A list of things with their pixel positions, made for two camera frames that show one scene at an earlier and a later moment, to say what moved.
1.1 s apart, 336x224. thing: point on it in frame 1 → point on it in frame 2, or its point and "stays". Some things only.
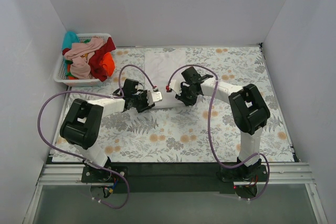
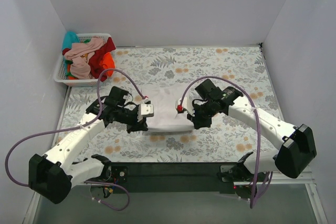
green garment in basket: x=68 y=74 stays
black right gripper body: x=184 y=96 → x=196 y=118
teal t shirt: x=69 y=38 stays
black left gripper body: x=143 y=102 → x=139 y=123
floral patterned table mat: x=177 y=104 stays
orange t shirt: x=108 y=61 stays
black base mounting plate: x=172 y=178 stays
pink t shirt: x=82 y=53 stays
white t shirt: x=161 y=67 → x=166 y=117
